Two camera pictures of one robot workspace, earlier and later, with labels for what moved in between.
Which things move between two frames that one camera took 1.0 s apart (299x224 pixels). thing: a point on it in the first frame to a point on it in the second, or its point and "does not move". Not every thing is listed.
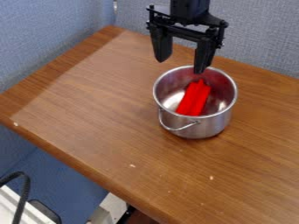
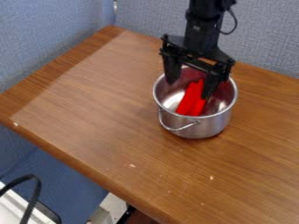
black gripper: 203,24 to 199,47
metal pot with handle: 213,123 does not move
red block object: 193,99 does not move
